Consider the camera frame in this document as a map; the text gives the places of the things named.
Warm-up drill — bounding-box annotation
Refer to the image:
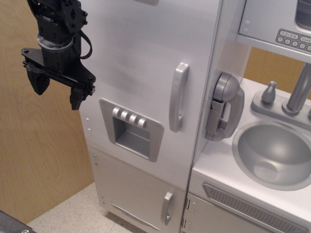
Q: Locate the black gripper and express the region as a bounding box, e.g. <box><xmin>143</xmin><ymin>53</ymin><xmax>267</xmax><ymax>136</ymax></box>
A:
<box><xmin>21</xmin><ymin>48</ymin><xmax>96</xmax><ymax>110</ymax></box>

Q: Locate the silver fridge door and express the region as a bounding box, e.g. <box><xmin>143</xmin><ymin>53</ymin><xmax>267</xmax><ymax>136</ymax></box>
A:
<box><xmin>80</xmin><ymin>0</ymin><xmax>221</xmax><ymax>191</ymax></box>

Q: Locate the silver fridge door handle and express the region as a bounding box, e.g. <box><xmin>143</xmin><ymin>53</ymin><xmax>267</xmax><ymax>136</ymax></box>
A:
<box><xmin>169</xmin><ymin>63</ymin><xmax>189</xmax><ymax>133</ymax></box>

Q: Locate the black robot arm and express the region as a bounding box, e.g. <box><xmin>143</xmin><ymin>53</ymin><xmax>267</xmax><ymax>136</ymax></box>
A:
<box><xmin>21</xmin><ymin>0</ymin><xmax>96</xmax><ymax>110</ymax></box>

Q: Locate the grey ice dispenser panel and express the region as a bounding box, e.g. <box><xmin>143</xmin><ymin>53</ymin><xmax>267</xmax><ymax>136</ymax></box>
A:
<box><xmin>99</xmin><ymin>99</ymin><xmax>164</xmax><ymax>163</ymax></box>

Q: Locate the silver lower freezer door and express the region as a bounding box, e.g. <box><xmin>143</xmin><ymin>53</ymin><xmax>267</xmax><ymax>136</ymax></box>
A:
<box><xmin>88</xmin><ymin>146</ymin><xmax>186</xmax><ymax>233</ymax></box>

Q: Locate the grey panel at top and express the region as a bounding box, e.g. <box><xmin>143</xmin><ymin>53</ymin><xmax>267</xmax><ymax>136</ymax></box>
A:
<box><xmin>137</xmin><ymin>0</ymin><xmax>158</xmax><ymax>6</ymax></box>

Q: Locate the black equipment corner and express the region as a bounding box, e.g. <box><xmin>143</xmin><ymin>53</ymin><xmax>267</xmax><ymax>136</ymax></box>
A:
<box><xmin>0</xmin><ymin>211</ymin><xmax>37</xmax><ymax>233</ymax></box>

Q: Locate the grey toy telephone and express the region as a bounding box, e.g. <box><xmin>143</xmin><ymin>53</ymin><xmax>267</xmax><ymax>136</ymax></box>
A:
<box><xmin>205</xmin><ymin>72</ymin><xmax>244</xmax><ymax>141</ymax></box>

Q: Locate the brass door hinge upper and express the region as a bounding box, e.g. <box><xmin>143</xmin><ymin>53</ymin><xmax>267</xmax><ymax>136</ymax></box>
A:
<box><xmin>185</xmin><ymin>198</ymin><xmax>190</xmax><ymax>209</ymax></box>

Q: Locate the grey toy faucet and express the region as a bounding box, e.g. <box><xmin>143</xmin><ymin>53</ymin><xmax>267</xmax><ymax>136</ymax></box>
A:
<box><xmin>250</xmin><ymin>61</ymin><xmax>311</xmax><ymax>121</ymax></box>

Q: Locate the white toy kitchen cabinet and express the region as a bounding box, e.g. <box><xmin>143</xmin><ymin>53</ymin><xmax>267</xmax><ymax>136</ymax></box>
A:
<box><xmin>183</xmin><ymin>0</ymin><xmax>311</xmax><ymax>233</ymax></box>

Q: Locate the round silver sink basin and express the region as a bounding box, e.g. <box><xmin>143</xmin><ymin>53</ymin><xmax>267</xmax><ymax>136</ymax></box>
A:
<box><xmin>232</xmin><ymin>121</ymin><xmax>311</xmax><ymax>191</ymax></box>

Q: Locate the toy microwave with keypad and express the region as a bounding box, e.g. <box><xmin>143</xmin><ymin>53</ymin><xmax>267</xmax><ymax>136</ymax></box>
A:
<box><xmin>237</xmin><ymin>0</ymin><xmax>311</xmax><ymax>63</ymax></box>

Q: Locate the silver lower door handle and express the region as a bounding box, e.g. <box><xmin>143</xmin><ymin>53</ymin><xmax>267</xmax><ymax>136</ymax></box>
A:
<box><xmin>161</xmin><ymin>192</ymin><xmax>173</xmax><ymax>225</ymax></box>

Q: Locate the grey oven handle bar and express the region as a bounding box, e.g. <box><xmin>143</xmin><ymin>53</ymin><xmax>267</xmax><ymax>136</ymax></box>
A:
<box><xmin>202</xmin><ymin>183</ymin><xmax>311</xmax><ymax>233</ymax></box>

